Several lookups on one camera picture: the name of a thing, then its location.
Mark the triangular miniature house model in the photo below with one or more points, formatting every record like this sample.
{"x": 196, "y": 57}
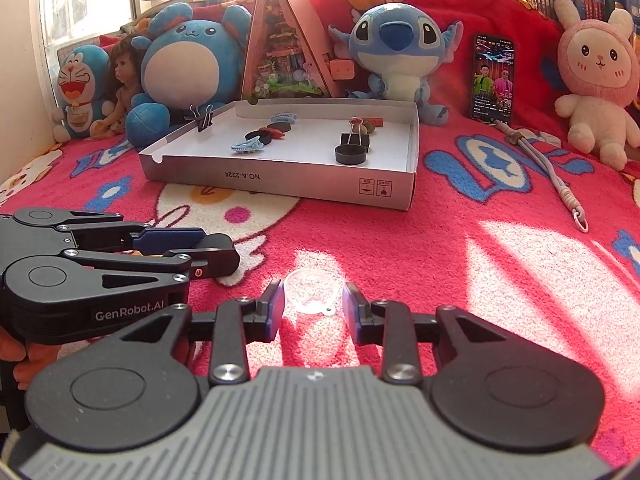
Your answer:
{"x": 285, "y": 45}

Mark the brown-haired doll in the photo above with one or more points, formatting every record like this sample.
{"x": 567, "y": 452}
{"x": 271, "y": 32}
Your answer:
{"x": 122, "y": 80}

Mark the pink bunny plush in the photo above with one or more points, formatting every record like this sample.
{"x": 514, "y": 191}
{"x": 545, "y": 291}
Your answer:
{"x": 597, "y": 75}

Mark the clear plastic cap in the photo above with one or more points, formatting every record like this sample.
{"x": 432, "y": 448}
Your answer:
{"x": 312, "y": 290}

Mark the black round lid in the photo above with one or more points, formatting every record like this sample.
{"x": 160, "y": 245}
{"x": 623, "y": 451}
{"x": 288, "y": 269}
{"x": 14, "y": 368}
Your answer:
{"x": 280, "y": 128}
{"x": 254, "y": 137}

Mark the blue alien plush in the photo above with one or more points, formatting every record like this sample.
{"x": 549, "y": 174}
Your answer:
{"x": 395, "y": 45}

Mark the light blue hair clip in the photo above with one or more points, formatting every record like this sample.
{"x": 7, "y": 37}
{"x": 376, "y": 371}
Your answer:
{"x": 247, "y": 146}

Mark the round blue mouse plush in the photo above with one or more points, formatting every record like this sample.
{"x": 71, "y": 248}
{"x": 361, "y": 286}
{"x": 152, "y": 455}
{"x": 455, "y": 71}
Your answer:
{"x": 185, "y": 70}

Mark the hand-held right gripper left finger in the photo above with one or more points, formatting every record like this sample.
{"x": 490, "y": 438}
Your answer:
{"x": 274, "y": 310}

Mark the blue robot cat plush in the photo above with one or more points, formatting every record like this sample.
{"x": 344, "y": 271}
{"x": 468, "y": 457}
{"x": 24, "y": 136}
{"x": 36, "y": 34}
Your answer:
{"x": 80, "y": 85}

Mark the shallow white cardboard box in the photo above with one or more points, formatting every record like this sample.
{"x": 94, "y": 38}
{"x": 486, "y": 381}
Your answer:
{"x": 280, "y": 180}

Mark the small black binder clip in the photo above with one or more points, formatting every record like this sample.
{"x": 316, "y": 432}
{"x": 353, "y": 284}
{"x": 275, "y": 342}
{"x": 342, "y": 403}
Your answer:
{"x": 202, "y": 121}

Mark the large black binder clip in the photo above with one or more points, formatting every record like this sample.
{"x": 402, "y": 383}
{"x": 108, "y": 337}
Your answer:
{"x": 355, "y": 141}

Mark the pink cartoon print blanket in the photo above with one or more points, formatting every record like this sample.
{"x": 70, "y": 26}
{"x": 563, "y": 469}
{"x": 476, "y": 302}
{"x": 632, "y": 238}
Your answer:
{"x": 425, "y": 270}

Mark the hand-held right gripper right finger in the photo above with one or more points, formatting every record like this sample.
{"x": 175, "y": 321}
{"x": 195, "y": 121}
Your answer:
{"x": 354, "y": 315}

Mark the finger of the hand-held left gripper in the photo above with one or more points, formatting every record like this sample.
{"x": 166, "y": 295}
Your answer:
{"x": 210, "y": 257}
{"x": 170, "y": 241}

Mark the small beaded blue hair clip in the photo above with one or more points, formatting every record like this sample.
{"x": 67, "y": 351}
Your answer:
{"x": 285, "y": 118}

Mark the window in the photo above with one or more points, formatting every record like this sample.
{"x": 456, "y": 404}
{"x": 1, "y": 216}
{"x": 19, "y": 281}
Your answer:
{"x": 85, "y": 10}

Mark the black round jar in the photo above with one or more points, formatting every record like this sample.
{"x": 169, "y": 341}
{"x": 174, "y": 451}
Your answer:
{"x": 350, "y": 156}

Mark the person's left hand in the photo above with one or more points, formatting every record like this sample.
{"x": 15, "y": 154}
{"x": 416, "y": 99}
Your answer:
{"x": 30, "y": 367}

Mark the black smartphone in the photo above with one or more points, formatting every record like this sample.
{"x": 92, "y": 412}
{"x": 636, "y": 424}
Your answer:
{"x": 492, "y": 80}

